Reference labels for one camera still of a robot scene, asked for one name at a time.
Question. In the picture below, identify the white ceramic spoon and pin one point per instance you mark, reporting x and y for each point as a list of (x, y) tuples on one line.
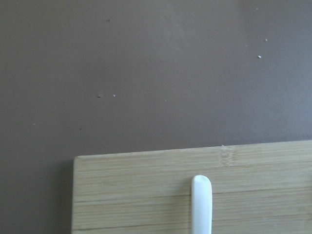
[(202, 205)]

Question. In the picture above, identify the bamboo cutting board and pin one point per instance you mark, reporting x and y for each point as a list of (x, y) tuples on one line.
[(257, 189)]

